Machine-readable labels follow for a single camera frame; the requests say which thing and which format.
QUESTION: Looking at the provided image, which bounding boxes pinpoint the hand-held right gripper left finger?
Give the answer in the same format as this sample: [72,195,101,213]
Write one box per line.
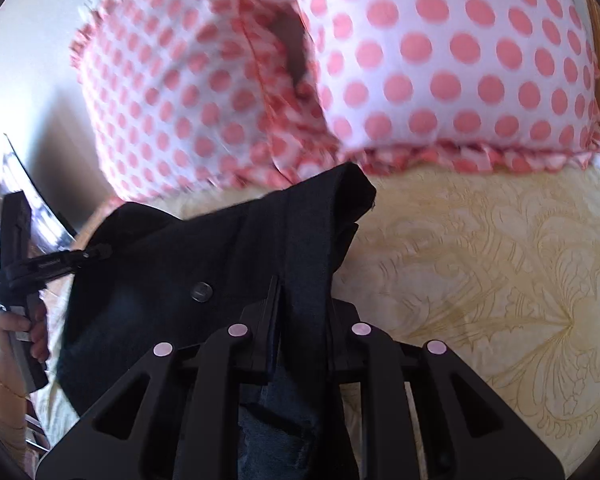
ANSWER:
[35,275,283,480]

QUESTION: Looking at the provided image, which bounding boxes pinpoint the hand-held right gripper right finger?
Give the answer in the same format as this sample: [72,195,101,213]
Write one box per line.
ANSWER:
[329,300,565,480]

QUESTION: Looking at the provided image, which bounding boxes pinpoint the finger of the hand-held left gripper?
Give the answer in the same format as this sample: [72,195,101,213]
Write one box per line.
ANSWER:
[27,244,114,277]

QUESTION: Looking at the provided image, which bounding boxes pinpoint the black pants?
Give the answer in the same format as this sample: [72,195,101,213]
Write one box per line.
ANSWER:
[57,161,378,480]

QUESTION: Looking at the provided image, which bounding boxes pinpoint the person's left forearm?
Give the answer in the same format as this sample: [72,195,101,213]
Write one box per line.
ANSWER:
[0,345,33,466]

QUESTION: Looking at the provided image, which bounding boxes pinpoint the person's left hand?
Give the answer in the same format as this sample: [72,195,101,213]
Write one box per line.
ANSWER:
[0,296,52,365]

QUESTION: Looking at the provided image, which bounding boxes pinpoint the yellow patterned bedspread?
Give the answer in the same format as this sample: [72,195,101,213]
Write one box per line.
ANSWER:
[30,125,600,478]

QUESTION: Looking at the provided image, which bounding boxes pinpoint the reddish wooden furniture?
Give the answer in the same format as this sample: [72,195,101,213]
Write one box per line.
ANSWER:
[22,397,48,458]

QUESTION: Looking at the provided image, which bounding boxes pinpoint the pink polka dot pillow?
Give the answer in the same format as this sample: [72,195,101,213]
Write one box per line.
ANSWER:
[69,0,341,202]
[275,0,600,177]

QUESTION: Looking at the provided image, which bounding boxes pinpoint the wooden headboard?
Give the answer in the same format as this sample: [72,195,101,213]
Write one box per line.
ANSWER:
[579,0,600,128]

